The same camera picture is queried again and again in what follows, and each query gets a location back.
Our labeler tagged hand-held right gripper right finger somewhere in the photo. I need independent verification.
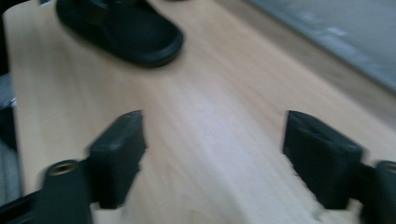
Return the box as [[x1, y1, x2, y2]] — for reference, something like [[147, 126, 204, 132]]
[[282, 110, 365, 210]]

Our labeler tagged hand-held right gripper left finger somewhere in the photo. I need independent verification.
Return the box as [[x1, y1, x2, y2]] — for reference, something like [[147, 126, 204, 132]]
[[87, 110, 148, 210]]

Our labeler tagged metal shoe rack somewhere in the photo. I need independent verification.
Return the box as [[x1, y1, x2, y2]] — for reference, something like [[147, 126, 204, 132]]
[[248, 0, 396, 94]]

